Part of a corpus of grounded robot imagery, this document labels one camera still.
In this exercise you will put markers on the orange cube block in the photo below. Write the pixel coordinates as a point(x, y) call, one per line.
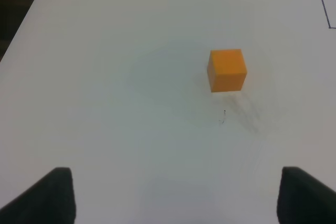
point(226, 70)

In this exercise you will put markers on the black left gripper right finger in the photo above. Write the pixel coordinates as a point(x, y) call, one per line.
point(304, 199)

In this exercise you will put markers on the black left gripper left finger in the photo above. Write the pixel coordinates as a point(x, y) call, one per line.
point(49, 200)

